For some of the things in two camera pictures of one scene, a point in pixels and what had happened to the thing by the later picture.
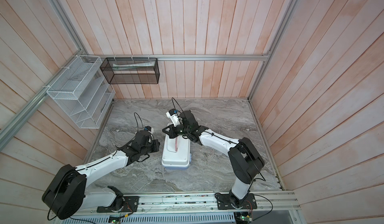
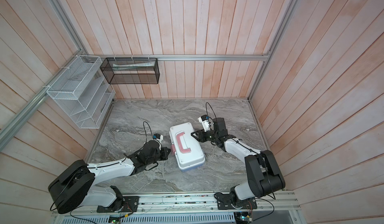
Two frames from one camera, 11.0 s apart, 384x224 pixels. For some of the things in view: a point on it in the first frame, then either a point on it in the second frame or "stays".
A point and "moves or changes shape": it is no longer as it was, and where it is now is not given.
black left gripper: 156,145 → 165,155
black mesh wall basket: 131,70 stays
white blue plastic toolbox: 176,154 moves or changes shape
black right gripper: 173,133 → 201,135
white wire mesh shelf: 80,86 stays
